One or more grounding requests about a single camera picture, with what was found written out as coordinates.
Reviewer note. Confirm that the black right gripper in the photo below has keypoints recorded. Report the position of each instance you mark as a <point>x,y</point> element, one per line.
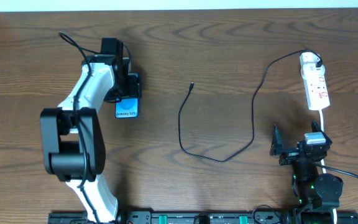
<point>294,154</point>

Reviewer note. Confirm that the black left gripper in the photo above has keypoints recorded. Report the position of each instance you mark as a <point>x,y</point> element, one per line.
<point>134,86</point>

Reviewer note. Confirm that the blue Galaxy smartphone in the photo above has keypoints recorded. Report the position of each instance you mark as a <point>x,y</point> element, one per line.
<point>128,108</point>

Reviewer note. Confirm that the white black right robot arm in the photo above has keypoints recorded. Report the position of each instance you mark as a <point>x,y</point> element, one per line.
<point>318,193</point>

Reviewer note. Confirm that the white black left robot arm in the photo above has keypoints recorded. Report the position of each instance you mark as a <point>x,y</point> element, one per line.
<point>72,141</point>

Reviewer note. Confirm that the white USB charger plug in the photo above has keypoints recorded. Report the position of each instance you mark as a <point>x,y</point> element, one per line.
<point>311,66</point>

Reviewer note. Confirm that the white power strip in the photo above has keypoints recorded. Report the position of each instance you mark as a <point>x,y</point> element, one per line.
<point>316,92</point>

